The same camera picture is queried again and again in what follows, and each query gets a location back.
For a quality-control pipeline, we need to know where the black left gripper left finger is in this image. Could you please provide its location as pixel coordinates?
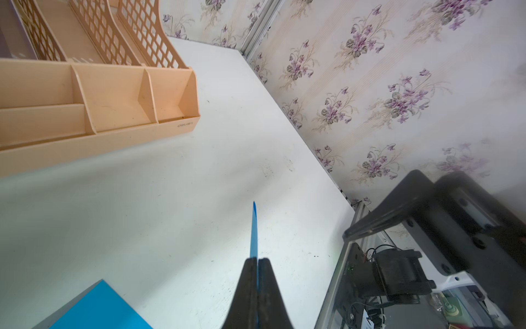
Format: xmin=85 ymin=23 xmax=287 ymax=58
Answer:
xmin=222 ymin=258 xmax=258 ymax=329

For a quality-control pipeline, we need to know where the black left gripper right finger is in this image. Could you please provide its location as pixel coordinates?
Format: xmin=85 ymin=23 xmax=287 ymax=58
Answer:
xmin=257 ymin=259 xmax=293 ymax=329

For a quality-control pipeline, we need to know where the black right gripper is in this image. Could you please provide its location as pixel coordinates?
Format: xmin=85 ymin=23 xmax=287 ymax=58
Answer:
xmin=342 ymin=170 xmax=525 ymax=328

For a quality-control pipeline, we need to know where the blue square paper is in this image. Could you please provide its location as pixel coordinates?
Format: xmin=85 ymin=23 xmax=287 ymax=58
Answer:
xmin=249 ymin=201 xmax=260 ymax=289
xmin=34 ymin=280 xmax=151 ymax=328

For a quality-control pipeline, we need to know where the peach plastic file organizer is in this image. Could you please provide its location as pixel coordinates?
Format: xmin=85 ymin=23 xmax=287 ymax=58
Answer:
xmin=1 ymin=1 xmax=200 ymax=177

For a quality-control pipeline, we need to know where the aluminium mounting rail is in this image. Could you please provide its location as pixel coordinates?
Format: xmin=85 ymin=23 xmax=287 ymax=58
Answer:
xmin=314 ymin=201 xmax=389 ymax=329

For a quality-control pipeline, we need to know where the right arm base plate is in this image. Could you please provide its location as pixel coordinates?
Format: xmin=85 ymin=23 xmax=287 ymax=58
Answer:
xmin=351 ymin=245 xmax=436 ymax=310

